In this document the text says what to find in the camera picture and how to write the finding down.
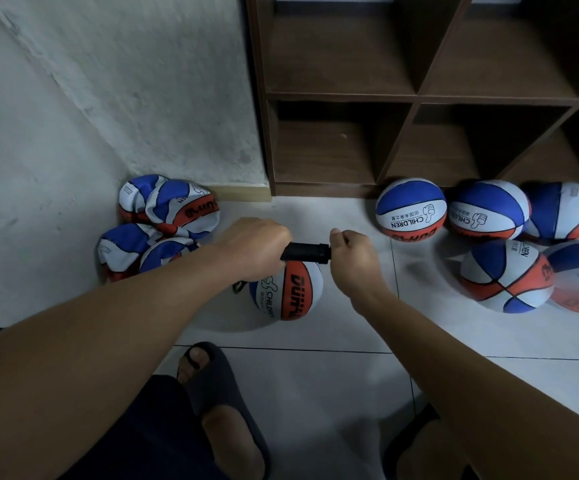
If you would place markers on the person's left foot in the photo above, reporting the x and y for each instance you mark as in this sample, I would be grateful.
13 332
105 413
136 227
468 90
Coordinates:
235 445

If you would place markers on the brown wooden cubby shelf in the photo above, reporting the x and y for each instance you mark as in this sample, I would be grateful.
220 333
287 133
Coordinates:
339 65

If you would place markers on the person's left forearm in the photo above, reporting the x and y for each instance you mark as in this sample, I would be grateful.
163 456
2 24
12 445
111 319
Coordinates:
75 375

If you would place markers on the black sandal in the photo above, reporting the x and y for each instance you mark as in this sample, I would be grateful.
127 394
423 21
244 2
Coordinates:
401 440
218 380

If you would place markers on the person's right hand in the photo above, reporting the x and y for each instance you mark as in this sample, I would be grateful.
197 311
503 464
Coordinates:
359 270

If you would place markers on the black hand pump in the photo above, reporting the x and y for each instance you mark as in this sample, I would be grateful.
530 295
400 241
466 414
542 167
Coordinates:
307 253

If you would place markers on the person's left hand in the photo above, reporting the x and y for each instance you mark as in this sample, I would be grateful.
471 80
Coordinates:
253 248

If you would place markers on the person's right forearm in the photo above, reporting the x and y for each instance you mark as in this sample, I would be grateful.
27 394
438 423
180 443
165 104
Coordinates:
489 395

